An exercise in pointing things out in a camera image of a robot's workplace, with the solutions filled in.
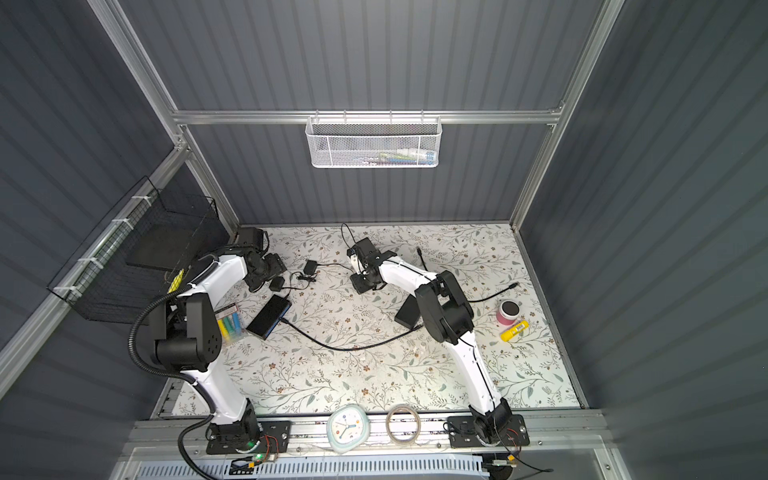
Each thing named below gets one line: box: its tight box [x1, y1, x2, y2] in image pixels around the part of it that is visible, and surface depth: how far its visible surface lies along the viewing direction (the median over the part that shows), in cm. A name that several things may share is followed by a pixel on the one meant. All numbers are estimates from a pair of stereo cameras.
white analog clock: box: [326, 403, 371, 454], surface depth 74 cm
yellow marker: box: [500, 320, 530, 342], surface depth 92 cm
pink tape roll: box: [496, 300, 521, 325], surface depth 93 cm
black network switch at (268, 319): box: [246, 294, 292, 340], surface depth 96 cm
